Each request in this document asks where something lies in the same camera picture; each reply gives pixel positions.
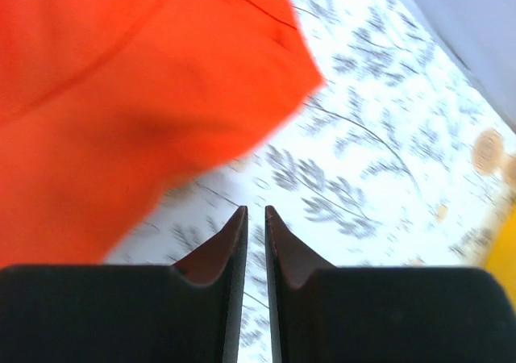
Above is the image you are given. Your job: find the yellow plastic bin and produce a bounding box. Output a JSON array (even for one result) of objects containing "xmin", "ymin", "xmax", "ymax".
[{"xmin": 484, "ymin": 207, "xmax": 516, "ymax": 308}]

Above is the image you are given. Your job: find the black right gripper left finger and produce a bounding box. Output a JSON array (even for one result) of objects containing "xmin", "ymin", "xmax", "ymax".
[{"xmin": 1, "ymin": 207, "xmax": 248, "ymax": 362}]

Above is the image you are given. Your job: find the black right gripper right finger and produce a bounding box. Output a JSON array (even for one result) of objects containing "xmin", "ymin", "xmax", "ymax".
[{"xmin": 265, "ymin": 207, "xmax": 515, "ymax": 362}]

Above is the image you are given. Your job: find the orange t-shirt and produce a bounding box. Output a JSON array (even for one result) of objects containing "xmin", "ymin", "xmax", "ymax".
[{"xmin": 1, "ymin": 0, "xmax": 323, "ymax": 266}]

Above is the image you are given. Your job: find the floral patterned table mat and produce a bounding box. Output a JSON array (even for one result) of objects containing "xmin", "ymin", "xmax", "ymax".
[{"xmin": 108, "ymin": 0, "xmax": 515, "ymax": 362}]

